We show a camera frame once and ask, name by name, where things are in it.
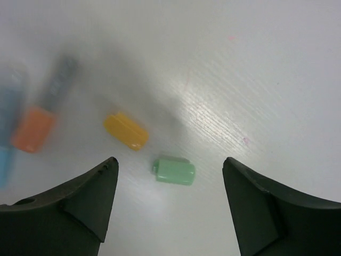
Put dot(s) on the green highlighter cap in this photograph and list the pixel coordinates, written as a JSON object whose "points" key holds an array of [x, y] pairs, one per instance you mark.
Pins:
{"points": [[174, 170]]}

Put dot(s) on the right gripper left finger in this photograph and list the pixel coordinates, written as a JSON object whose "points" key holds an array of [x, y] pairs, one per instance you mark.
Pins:
{"points": [[69, 219]]}

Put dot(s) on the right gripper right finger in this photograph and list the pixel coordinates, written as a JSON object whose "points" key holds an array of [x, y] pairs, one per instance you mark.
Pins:
{"points": [[273, 219]]}

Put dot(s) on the blue highlighter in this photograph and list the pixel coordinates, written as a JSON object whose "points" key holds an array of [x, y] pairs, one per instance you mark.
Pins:
{"points": [[12, 96]]}

